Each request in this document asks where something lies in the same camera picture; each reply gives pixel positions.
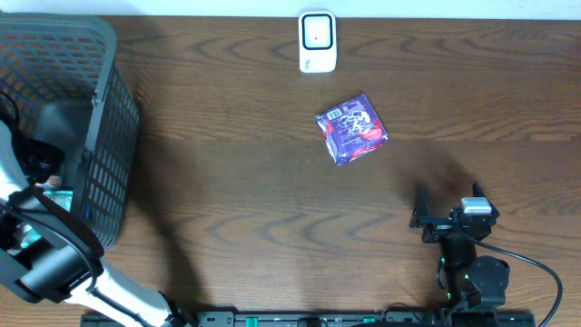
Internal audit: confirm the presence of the purple snack package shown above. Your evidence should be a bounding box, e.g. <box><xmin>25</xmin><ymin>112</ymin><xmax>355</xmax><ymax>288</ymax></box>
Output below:
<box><xmin>315</xmin><ymin>94</ymin><xmax>389</xmax><ymax>165</ymax></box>

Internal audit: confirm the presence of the mint green wipes pack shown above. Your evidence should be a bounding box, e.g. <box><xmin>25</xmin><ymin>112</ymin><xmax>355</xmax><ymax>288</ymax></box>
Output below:
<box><xmin>21</xmin><ymin>190</ymin><xmax>74</xmax><ymax>249</ymax></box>

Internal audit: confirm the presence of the orange snack packet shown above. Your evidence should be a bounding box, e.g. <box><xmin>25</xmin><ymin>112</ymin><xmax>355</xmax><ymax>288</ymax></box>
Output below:
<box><xmin>35</xmin><ymin>175</ymin><xmax>63</xmax><ymax>190</ymax></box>

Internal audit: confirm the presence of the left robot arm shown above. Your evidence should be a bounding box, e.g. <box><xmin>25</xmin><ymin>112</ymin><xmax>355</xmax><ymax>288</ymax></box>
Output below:
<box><xmin>1</xmin><ymin>116</ymin><xmax>199</xmax><ymax>326</ymax></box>

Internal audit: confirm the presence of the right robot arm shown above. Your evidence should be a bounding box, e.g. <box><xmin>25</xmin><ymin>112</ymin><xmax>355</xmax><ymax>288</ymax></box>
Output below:
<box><xmin>409</xmin><ymin>183</ymin><xmax>510</xmax><ymax>326</ymax></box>

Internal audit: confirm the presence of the grey plastic mesh basket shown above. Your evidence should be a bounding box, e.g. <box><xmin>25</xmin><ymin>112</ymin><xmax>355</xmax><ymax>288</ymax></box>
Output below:
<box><xmin>1</xmin><ymin>13</ymin><xmax>140</xmax><ymax>249</ymax></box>

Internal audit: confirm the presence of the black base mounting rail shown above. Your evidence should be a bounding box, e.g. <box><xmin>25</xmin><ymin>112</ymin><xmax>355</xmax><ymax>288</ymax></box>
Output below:
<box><xmin>80</xmin><ymin>310</ymin><xmax>537</xmax><ymax>327</ymax></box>

